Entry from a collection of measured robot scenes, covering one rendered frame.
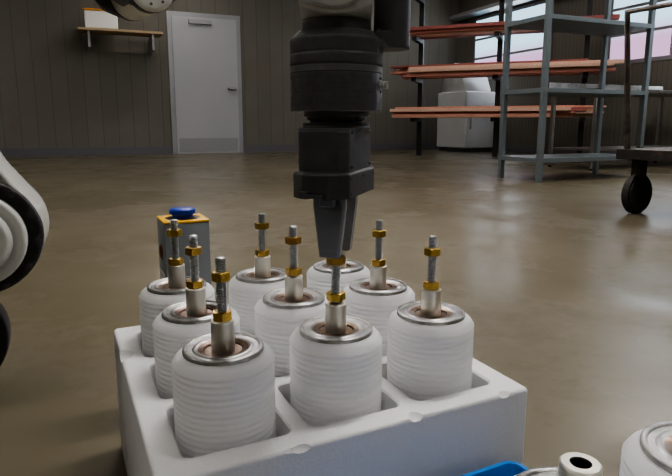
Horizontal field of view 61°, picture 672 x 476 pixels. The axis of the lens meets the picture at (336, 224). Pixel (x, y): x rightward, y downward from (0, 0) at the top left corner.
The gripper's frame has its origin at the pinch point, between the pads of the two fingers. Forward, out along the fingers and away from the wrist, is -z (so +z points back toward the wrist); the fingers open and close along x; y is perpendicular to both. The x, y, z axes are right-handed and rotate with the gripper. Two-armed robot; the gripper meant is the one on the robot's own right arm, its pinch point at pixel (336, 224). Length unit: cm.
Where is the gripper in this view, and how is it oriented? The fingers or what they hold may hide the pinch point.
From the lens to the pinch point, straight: 57.0
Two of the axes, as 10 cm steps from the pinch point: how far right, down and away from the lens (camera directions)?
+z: 0.0, -9.9, -1.7
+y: 9.5, 0.5, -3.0
